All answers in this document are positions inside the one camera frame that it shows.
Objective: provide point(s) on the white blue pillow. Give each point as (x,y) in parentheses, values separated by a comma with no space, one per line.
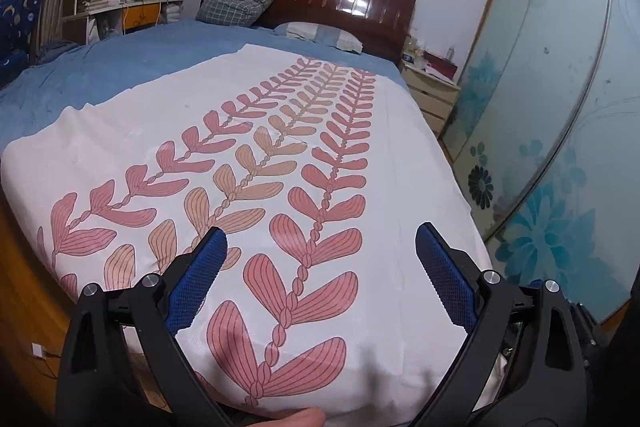
(333,37)

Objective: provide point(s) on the blue bed sheet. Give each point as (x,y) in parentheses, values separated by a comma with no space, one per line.
(95,73)

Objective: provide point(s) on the floral sliding wardrobe door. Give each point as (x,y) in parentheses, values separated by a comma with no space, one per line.
(544,143)

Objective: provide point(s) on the white leaf-pattern bed cover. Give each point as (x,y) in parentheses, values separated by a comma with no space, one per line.
(318,173)

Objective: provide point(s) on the dark blue moon-pattern cloth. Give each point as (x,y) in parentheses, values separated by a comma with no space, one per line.
(19,20)

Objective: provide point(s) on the grey plaid pillow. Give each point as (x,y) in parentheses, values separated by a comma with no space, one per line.
(243,13)

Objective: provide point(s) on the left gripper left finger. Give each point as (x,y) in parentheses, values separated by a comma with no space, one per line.
(97,385)

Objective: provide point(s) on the beige bedside drawer cabinet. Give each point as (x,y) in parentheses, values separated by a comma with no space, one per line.
(435,94)

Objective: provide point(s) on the dark red wooden headboard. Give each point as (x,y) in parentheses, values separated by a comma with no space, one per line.
(381,25)

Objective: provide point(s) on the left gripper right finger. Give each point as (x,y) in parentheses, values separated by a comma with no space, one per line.
(520,363)

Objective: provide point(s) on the person's left hand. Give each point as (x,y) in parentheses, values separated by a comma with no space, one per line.
(312,417)

